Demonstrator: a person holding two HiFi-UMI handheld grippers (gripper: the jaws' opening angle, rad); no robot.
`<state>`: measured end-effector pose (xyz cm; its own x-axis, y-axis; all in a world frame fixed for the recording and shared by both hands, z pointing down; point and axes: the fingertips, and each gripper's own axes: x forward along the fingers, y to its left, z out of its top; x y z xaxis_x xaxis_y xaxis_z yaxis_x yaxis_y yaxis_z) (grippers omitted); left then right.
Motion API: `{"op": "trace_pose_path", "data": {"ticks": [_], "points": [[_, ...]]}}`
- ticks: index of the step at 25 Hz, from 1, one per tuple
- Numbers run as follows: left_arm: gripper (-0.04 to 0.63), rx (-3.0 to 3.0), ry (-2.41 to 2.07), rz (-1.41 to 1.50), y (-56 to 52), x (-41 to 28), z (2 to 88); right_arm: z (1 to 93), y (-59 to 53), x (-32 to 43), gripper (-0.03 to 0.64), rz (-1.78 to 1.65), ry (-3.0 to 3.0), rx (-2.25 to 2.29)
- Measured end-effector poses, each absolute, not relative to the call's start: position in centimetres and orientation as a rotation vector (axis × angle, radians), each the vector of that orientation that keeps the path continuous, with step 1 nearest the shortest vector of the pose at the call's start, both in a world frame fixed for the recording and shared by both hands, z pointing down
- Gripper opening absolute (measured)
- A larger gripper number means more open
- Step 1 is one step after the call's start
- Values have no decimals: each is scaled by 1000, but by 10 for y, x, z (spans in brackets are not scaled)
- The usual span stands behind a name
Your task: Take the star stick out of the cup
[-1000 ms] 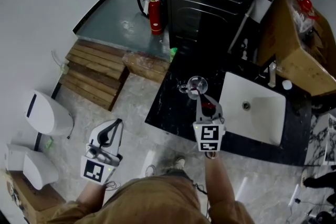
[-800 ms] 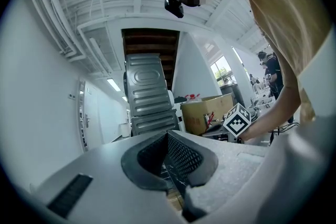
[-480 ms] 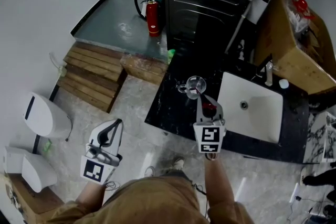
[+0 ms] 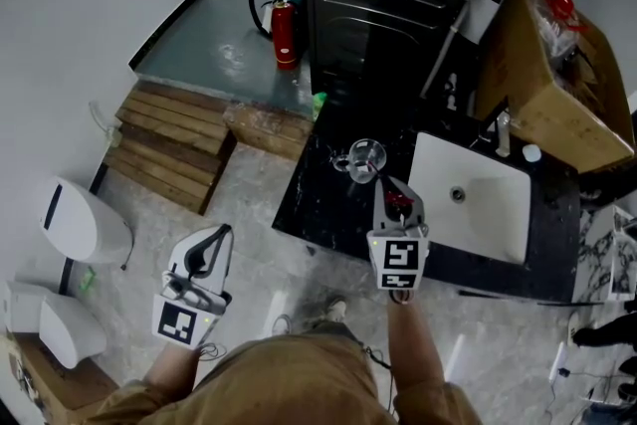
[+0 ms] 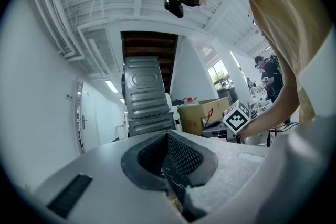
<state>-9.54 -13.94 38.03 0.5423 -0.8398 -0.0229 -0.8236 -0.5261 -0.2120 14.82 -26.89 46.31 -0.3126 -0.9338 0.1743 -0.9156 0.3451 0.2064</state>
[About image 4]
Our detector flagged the white bin with black slot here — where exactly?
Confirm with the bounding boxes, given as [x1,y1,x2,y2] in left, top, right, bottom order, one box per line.
[38,176,134,265]

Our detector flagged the red jug cap handle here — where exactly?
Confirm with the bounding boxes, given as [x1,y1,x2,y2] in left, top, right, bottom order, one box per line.
[539,0,588,34]

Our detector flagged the clear glass mug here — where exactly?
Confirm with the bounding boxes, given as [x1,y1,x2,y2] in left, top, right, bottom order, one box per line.
[331,137,388,184]

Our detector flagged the person's left forearm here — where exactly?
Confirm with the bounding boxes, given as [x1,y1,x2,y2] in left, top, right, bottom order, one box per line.
[143,342,200,389]

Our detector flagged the black ribbed cabinet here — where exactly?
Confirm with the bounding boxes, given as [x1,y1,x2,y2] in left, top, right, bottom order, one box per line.
[306,0,474,113]

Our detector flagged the white sink basin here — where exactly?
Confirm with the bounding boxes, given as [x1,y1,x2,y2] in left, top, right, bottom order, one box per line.
[406,131,532,265]

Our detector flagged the wooden block step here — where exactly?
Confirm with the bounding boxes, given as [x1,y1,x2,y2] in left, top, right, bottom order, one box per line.
[222,102,315,161]

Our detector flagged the clear plastic tube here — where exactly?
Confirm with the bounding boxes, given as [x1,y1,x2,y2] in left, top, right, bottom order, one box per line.
[88,100,123,148]

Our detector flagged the person's brown clothing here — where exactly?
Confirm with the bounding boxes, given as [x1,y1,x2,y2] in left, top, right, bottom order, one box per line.
[84,320,484,425]

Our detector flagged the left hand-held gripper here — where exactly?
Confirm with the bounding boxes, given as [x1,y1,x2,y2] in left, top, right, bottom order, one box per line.
[151,223,234,352]

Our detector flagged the metal faucet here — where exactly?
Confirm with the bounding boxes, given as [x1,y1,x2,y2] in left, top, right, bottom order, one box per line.
[477,109,514,159]

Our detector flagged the person's right forearm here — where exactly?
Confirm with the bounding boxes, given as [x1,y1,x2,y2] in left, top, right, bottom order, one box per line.
[386,301,447,384]

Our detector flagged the clear plastic bag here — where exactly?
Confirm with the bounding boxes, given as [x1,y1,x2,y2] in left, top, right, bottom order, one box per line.
[530,0,583,61]

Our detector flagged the large cardboard box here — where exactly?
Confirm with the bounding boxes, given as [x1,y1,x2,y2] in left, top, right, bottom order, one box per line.
[472,0,636,174]

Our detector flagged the white pipe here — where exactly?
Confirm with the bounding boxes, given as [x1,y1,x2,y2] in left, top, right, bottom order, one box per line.
[419,7,472,99]

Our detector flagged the black floor cable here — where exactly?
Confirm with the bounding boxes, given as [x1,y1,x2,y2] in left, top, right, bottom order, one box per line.
[544,365,573,419]

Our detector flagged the black marble vanity table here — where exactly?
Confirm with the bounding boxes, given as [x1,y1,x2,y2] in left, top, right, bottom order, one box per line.
[271,104,582,306]

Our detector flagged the red-handled spoon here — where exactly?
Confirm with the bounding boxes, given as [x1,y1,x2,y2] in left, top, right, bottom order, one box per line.
[368,159,415,221]

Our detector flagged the person's right shoe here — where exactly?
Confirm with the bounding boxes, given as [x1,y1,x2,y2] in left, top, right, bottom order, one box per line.
[325,296,348,322]

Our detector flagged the white marble cabinet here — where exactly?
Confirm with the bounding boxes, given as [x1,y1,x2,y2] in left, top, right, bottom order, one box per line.
[571,204,637,305]

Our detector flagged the wooden steps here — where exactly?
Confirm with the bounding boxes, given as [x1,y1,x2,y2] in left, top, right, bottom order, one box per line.
[103,82,238,216]

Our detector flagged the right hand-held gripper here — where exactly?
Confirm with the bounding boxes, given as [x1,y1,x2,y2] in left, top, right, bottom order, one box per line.
[366,175,432,306]

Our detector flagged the thin black cable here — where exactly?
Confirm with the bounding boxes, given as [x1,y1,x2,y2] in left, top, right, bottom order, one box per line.
[365,345,394,370]
[198,341,228,360]

